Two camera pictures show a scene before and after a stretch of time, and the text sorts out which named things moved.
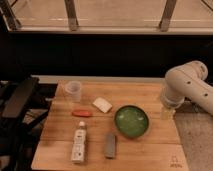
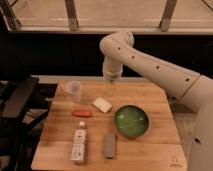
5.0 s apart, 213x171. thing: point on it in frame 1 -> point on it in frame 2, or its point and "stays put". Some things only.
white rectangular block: (102, 105) stays put
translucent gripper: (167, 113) -> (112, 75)
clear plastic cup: (73, 88) stays put
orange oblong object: (82, 113) stays put
